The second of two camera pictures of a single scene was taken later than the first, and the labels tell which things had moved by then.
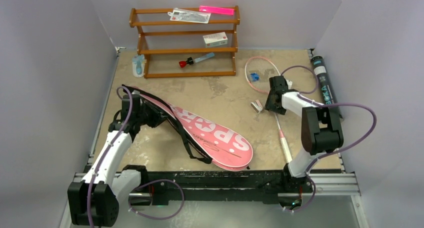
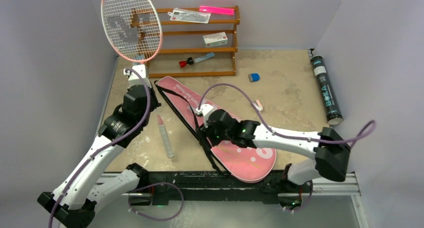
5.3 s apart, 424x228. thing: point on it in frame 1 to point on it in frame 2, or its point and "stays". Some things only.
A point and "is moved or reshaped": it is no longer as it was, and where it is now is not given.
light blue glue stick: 211,54 stays
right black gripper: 274,100 to 205,129
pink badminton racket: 258,70 to 132,23
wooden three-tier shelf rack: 187,42 stays
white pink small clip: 257,106 stays
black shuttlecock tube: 324,79 stays
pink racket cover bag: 206,139 is moved or reshaped
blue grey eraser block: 254,77 stays
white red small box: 215,39 stays
